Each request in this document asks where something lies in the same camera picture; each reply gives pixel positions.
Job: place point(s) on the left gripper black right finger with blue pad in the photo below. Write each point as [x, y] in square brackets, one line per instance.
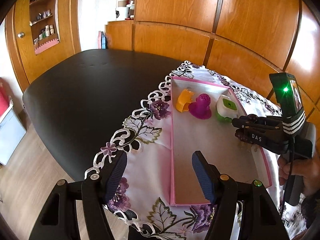
[206, 176]

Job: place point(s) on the green white plastic toy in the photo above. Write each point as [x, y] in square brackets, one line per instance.
[226, 109]

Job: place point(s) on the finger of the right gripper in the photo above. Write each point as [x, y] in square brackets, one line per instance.
[247, 136]
[246, 121]

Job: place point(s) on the wooden shelf door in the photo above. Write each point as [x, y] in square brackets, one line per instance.
[39, 35]

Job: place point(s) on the white floral embroidered tablecloth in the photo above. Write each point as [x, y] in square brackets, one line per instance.
[141, 200]

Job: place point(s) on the yellow plastic mould piece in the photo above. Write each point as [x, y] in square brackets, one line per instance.
[184, 99]

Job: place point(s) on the wooden wall cabinet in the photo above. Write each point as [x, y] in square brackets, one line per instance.
[246, 40]

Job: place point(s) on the person's hand on handle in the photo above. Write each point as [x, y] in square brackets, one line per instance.
[308, 169]

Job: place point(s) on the black camera green light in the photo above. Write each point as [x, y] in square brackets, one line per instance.
[287, 94]

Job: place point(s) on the white storage box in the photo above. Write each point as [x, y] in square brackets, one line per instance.
[11, 134]

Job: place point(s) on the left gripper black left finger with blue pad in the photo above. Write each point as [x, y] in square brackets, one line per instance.
[111, 175]

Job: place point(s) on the magenta plastic mould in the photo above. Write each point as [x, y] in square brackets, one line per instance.
[201, 107]

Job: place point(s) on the pink cardboard box tray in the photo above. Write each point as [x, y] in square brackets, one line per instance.
[215, 139]

